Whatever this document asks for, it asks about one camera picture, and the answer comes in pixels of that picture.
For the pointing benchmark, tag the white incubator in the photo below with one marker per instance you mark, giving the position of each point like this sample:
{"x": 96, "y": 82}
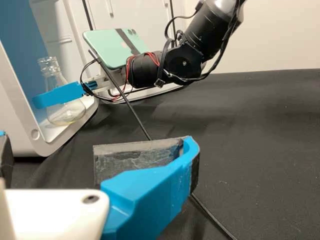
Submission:
{"x": 22, "y": 105}

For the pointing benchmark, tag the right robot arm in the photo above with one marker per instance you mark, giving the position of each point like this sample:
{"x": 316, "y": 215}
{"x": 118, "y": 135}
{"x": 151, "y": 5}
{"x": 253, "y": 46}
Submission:
{"x": 205, "y": 27}

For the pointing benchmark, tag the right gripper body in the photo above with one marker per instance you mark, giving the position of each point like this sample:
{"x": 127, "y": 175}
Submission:
{"x": 110, "y": 81}

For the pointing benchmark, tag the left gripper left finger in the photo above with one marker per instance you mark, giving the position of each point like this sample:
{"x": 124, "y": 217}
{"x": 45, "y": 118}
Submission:
{"x": 7, "y": 160}

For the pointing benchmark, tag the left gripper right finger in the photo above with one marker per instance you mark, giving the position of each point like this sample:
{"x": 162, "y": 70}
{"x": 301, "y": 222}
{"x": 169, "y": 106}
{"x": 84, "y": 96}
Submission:
{"x": 150, "y": 190}

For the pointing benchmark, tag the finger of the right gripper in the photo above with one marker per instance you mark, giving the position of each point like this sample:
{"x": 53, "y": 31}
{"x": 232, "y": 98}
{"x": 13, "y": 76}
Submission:
{"x": 60, "y": 96}

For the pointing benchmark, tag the clear flask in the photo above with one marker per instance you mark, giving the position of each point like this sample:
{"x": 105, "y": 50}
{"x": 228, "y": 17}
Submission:
{"x": 63, "y": 113}

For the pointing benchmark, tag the right wrist camera phone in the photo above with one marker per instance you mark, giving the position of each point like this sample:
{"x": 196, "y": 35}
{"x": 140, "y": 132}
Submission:
{"x": 112, "y": 47}

